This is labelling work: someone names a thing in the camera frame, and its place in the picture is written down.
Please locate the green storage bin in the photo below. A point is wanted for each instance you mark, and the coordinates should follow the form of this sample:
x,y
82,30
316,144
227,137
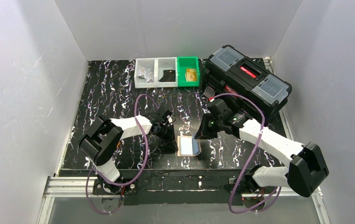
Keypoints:
x,y
184,62

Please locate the yellow VIP credit card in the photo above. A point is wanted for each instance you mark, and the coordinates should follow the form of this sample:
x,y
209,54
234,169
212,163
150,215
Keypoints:
x,y
191,75

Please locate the left white storage bin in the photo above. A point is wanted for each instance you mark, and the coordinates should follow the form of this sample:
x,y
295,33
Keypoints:
x,y
149,63

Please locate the white silver credit card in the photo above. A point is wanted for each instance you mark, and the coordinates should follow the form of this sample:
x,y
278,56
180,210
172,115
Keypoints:
x,y
149,75

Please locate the white storage bin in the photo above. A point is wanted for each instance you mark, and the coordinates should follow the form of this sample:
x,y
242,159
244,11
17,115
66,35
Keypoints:
x,y
166,63
149,63

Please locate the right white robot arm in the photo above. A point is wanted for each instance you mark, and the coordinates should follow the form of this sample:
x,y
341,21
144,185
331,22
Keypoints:
x,y
304,167

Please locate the beige leather card holder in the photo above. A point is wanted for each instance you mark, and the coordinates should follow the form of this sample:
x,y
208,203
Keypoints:
x,y
188,146

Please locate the dark brown credit card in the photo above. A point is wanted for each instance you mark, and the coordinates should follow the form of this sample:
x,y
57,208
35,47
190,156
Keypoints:
x,y
168,76

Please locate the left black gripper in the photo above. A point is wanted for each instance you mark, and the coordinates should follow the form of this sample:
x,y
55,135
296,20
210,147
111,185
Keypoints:
x,y
167,133

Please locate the black plastic toolbox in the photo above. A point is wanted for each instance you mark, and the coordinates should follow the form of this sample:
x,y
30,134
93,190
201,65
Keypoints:
x,y
243,83

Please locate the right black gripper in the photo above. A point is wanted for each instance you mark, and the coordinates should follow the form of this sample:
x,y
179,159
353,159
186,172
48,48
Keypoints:
x,y
208,126

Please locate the middle white storage bin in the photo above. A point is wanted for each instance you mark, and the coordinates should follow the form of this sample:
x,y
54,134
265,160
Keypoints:
x,y
166,63

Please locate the silver cards in bin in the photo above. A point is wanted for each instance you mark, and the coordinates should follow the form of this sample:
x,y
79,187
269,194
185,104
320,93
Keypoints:
x,y
141,74

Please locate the aluminium frame rail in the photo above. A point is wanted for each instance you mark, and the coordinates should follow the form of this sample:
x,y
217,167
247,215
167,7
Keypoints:
x,y
168,199

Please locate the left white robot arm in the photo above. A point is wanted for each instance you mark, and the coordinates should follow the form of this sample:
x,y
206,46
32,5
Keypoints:
x,y
102,138

